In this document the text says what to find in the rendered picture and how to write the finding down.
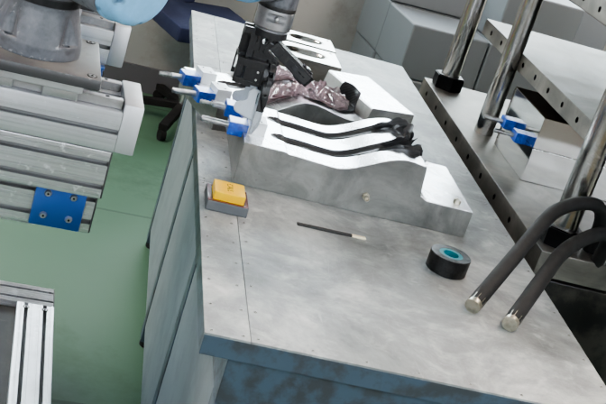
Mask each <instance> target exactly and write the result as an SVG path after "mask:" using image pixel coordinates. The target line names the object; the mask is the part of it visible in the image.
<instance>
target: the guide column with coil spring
mask: <svg viewBox="0 0 606 404"><path fill-rule="evenodd" d="M542 3H543V0H522V1H521V3H520V6H519V9H518V12H517V15H516V18H515V20H514V23H513V25H512V27H511V30H510V34H509V37H508V39H507V42H506V44H505V47H504V50H503V52H502V54H501V57H500V61H499V64H498V67H497V68H496V71H495V74H494V76H493V79H492V82H491V85H490V88H489V91H488V93H487V96H486V98H485V100H484V103H483V106H482V110H481V112H480V115H479V117H478V120H477V123H476V125H475V127H474V131H475V132H477V133H479V134H481V135H485V136H490V137H491V136H492V135H493V129H494V128H495V127H496V124H497V122H494V121H491V120H487V119H483V116H484V115H490V116H494V117H498V118H499V117H500V113H501V110H502V108H503V106H504V103H505V101H506V98H507V95H508V93H509V91H510V87H511V84H512V81H513V79H514V77H515V74H516V72H517V67H518V64H519V61H520V58H521V56H522V53H524V50H525V48H526V46H527V43H528V39H529V36H530V34H531V32H532V29H533V26H534V24H535V21H536V19H537V15H538V13H539V10H540V7H541V5H542Z"/></svg>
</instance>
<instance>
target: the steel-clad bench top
mask: <svg viewBox="0 0 606 404"><path fill-rule="evenodd" d="M191 13H192V37H193V60H194V69H196V68H197V65H199V66H205V67H210V68H211V69H212V70H213V71H214V72H219V73H232V71H230V70H231V67H232V64H233V60H234V55H235V52H236V49H237V47H238V46H239V42H240V40H241V36H242V33H243V28H244V24H243V23H238V22H234V21H230V20H227V19H224V18H220V17H216V16H213V15H210V14H204V13H200V12H197V11H193V10H192V11H191ZM335 52H336V54H335V55H336V57H337V59H338V61H339V64H340V66H341V68H342V70H341V72H344V73H349V74H354V75H360V76H365V77H369V78H370V79H371V80H372V81H374V82H375V83H376V84H377V85H379V86H380V87H381V88H382V89H384V90H385V91H386V92H387V93H388V94H390V95H391V96H392V97H393V98H395V99H396V100H397V101H398V102H399V103H401V104H402V105H403V106H404V107H406V108H407V109H408V110H409V111H410V112H411V113H412V114H413V115H414V117H413V120H412V124H414V128H413V132H414V137H413V140H415V139H416V140H415V141H414V142H413V143H412V145H415V144H421V147H422V150H423V154H422V159H423V161H426V162H430V163H434V164H437V165H441V166H445V167H446V168H447V169H448V171H449V173H450V175H451V176H452V178H453V180H454V182H455V184H456V185H457V187H458V188H459V189H460V191H461V193H462V194H463V196H464V199H465V200H466V202H467V204H468V205H469V207H470V208H471V210H472V211H473V214H472V217H471V219H470V222H469V225H468V226H467V229H466V232H465V234H464V237H459V236H455V235H451V234H444V233H440V232H437V231H433V230H429V229H425V228H421V227H417V226H414V225H407V224H402V223H399V222H395V221H391V220H388V219H383V218H379V217H376V216H369V215H365V214H361V213H357V212H354V211H350V210H346V209H342V208H338V207H331V206H328V205H323V204H319V203H316V202H312V201H308V200H304V199H300V198H296V197H290V196H286V195H281V194H278V193H274V192H270V191H267V190H262V189H258V188H252V187H248V186H244V185H243V186H244V190H245V192H246V193H247V199H248V206H249V211H248V214H247V217H246V218H243V217H240V216H233V215H228V214H225V213H221V212H216V211H213V210H209V209H205V188H206V185H207V183H209V184H213V182H214V179H220V180H223V181H227V182H231V183H233V181H232V172H231V164H230V157H229V149H228V141H227V137H228V134H227V133H226V132H223V131H217V130H211V128H210V127H209V126H208V125H207V123H206V122H203V121H201V116H200V114H199V113H198V112H197V110H196V128H197V174H198V197H199V220H200V242H201V266H202V289H203V312H204V334H205V335H211V336H216V337H221V338H224V339H229V340H234V341H238V342H242V343H247V344H255V345H259V346H263V347H268V348H272V349H277V350H281V351H285V352H290V353H294V354H302V355H306V356H311V357H315V358H319V359H324V360H328V361H332V362H337V363H345V364H349V365H353V366H358V367H363V368H366V369H371V370H375V371H380V372H387V373H392V374H397V375H400V376H405V377H410V378H414V379H418V380H422V381H431V382H434V383H439V384H444V385H448V386H452V387H456V388H461V389H466V390H473V391H478V392H482V393H487V394H491V395H495V396H500V397H504V398H508V399H516V400H521V401H525V402H529V403H534V404H606V386H605V384H604V382H603V381H602V379H601V377H600V376H599V374H598V373H597V372H596V370H595V369H594V367H593V366H592V363H591V362H590V360H589V359H588V357H587V356H586V354H585V352H584V351H583V349H582V347H581V346H580V345H579V343H578V342H577V340H576V339H575V337H574V335H573V334H572V332H571V330H570V329H569V327H568V326H567V324H566V323H565V321H564V320H563V318H562V317H561V315H560V314H559V312H558V310H557V309H556V307H555V305H554V304H553V302H552V300H551V299H550V297H549V296H548V295H547V294H546V291H545V290H544V291H543V292H542V294H541V295H540V296H539V298H538V299H537V301H536V303H535V304H534V305H533V307H532V308H531V309H530V310H529V312H528V313H527V315H526V316H525V318H524V319H523V321H522V322H521V323H520V325H519V327H518V328H517V330H515V331H513V332H510V331H508V330H506V329H504V328H503V326H502V324H501V321H502V319H503V318H504V317H505V316H506V315H507V313H508V312H509V310H510V309H511V307H512V306H513V305H514V303H515V302H516V301H517V299H518V298H519V296H520V295H521V293H522V292H523V291H524V289H525V288H526V287H527V285H528V284H529V283H530V282H531V280H532V279H533V278H534V276H535V274H534V272H533V271H532V270H531V268H530V267H529V265H528V263H527V261H526V260H525V258H523V259H522V261H521V262H520V263H519V264H518V266H517V267H516V268H515V269H514V271H513V272H512V273H511V274H510V275H509V277H508V278H507V279H505V281H504V282H503V283H502V284H501V285H500V287H499V288H498V289H497V290H496V292H495V293H494V294H493V295H492V296H491V298H490V299H489V300H488V301H487V303H486V304H485V305H484V306H483V308H482V309H481V310H480V311H479V312H478V313H476V314H474V313H471V312H469V311H468V310H467V309H466V308H465V301H466V300H467V299H468V298H469V297H470V296H471V295H472V294H473V293H474V291H475V290H476V289H477V288H478V287H479V286H480V284H481V283H482V282H483V281H484V280H485V278H486V277H487V276H488V275H489V274H490V273H491V271H492V270H493V269H494V268H495V267H496V265H497V264H498V263H499V262H500V261H501V260H502V258H503V257H504V256H505V255H506V254H507V253H508V251H509V250H510V249H511V248H512V247H513V245H514V244H515V243H514V242H513V240H512V238H511V237H510V235H509V233H508V232H507V230H506V228H505V227H504V225H503V224H502V222H501V221H500V219H499V218H498V216H497V215H496V213H495V212H494V210H493V208H492V207H491V205H490V203H489V202H488V200H487V198H486V197H485V196H484V195H483V193H482V191H481V189H480V188H479V186H478V185H477V183H476V182H475V180H474V178H473V176H472V175H471V173H470V172H469V170H468V169H467V168H466V166H465V165H464V163H463V161H462V159H461V158H460V156H459V155H458V153H457V152H456V150H455V148H454V146H453V145H452V144H451V143H450V141H449V140H448V138H447V136H446V135H445V133H444V131H443V130H442V128H441V126H440V125H439V123H438V122H437V120H436V119H435V117H434V116H433V114H432V113H431V111H430V110H429V108H428V106H427V104H426V103H425V101H424V100H423V98H422V96H421V95H420V94H419V93H418V91H417V89H416V87H415V86H414V84H413V83H412V81H411V80H410V78H409V76H408V74H407V73H406V71H405V70H404V68H403V67H402V66H399V65H395V64H391V63H389V62H385V61H381V60H376V59H372V58H368V57H365V56H362V55H358V54H354V53H351V52H348V51H344V50H339V49H335ZM413 140H412V141H413ZM297 222H300V223H303V224H308V225H315V226H319V227H324V228H327V229H332V230H336V231H340V232H345V233H348V234H356V235H360V236H365V238H366V240H362V239H357V238H353V237H349V236H345V235H340V234H333V233H329V232H325V231H321V230H317V229H312V228H308V227H304V226H300V225H297ZM434 244H445V245H449V246H453V247H454V248H457V249H459V250H461V251H462V252H464V253H466V254H467V255H468V256H469V257H470V259H471V264H470V266H469V269H468V271H467V273H466V276H465V278H464V279H462V280H450V279H447V278H444V277H442V276H439V275H437V274H435V273H434V272H432V271H431V270H430V269H429V268H428V267H427V265H426V261H427V257H428V255H429V252H430V249H431V247H432V245H434Z"/></svg>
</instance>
